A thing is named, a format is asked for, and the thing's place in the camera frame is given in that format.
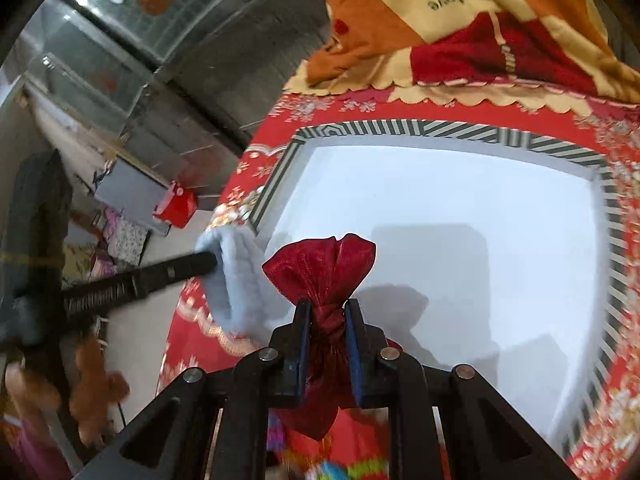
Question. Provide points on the light blue fuzzy scrunchie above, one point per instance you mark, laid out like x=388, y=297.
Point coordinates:
x=240, y=298

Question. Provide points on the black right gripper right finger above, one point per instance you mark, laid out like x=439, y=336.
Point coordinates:
x=444, y=424

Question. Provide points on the red box on floor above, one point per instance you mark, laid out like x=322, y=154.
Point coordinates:
x=177, y=206

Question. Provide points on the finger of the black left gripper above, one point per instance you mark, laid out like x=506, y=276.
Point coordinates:
x=101, y=296

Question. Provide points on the red gold floral tablecloth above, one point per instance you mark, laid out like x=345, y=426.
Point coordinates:
x=608, y=439

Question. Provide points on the person's left hand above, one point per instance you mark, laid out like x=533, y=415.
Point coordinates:
x=90, y=399

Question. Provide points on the striped tray white inside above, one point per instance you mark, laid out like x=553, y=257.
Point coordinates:
x=497, y=247

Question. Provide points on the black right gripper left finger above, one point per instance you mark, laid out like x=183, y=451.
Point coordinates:
x=213, y=425

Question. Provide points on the orange red patterned blanket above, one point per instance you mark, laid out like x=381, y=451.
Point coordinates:
x=402, y=43

